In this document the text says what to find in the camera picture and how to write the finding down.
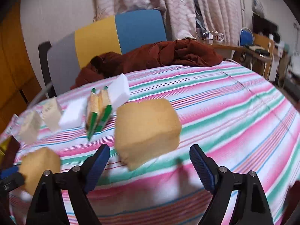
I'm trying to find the patterned beige curtain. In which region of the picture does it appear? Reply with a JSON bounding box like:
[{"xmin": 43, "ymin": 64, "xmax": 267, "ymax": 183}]
[{"xmin": 92, "ymin": 0, "xmax": 242, "ymax": 44}]

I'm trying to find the wooden side table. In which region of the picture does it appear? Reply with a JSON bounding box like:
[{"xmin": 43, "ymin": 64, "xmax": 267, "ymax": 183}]
[{"xmin": 206, "ymin": 40, "xmax": 274, "ymax": 76}]

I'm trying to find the small yellow sponge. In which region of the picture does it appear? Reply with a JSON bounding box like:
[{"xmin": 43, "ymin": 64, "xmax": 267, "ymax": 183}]
[{"xmin": 19, "ymin": 147, "xmax": 61, "ymax": 196}]

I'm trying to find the gold tin box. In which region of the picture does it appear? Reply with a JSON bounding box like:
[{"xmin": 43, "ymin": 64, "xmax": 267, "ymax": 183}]
[{"xmin": 0, "ymin": 136, "xmax": 20, "ymax": 170}]

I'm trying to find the grey yellow blue chair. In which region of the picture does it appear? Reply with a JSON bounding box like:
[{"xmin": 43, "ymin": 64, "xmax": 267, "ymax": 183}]
[{"xmin": 38, "ymin": 10, "xmax": 166, "ymax": 98}]

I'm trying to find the beige cardboard box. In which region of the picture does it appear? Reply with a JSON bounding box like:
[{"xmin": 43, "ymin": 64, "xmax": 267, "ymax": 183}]
[
  {"xmin": 42, "ymin": 97, "xmax": 63, "ymax": 132},
  {"xmin": 18, "ymin": 111, "xmax": 42, "ymax": 144}
]

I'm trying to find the patterned mug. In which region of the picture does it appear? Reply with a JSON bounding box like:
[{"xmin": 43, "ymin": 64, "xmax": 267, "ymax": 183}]
[{"xmin": 212, "ymin": 32, "xmax": 225, "ymax": 42}]

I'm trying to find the dark red cloth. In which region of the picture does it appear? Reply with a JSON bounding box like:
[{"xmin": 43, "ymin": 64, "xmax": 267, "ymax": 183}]
[{"xmin": 71, "ymin": 39, "xmax": 223, "ymax": 89}]

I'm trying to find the green cracker packet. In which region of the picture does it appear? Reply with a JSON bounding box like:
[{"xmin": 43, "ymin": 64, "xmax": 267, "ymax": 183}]
[{"xmin": 85, "ymin": 86, "xmax": 112, "ymax": 141}]

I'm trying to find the large yellow sponge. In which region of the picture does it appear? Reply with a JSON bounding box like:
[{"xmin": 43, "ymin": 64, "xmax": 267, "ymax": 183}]
[{"xmin": 114, "ymin": 98, "xmax": 182, "ymax": 171}]

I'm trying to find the striped tablecloth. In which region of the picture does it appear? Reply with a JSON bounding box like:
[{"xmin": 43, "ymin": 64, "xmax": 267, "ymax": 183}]
[{"xmin": 15, "ymin": 61, "xmax": 299, "ymax": 224}]

